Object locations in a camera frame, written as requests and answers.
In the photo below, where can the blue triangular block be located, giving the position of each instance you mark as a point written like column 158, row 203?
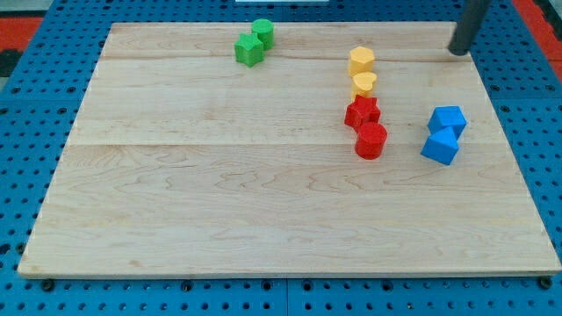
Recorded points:
column 441, row 146

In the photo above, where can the red cylinder block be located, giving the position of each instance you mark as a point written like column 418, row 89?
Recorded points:
column 371, row 139

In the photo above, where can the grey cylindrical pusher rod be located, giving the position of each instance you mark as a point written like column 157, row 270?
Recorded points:
column 468, row 26

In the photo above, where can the light wooden board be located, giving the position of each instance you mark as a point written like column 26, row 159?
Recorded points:
column 183, row 164

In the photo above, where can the yellow heart block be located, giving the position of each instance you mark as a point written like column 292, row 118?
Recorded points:
column 363, row 84

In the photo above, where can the yellow hexagon block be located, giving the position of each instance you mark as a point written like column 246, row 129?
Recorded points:
column 361, row 59

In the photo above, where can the red star block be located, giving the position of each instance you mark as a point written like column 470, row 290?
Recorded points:
column 362, row 110

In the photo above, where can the green star block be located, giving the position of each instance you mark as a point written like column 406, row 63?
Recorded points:
column 249, row 49

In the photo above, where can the green cylinder block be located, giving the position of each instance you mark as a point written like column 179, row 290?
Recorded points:
column 264, row 29

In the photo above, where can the blue cube block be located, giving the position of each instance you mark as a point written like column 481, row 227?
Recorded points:
column 447, row 116

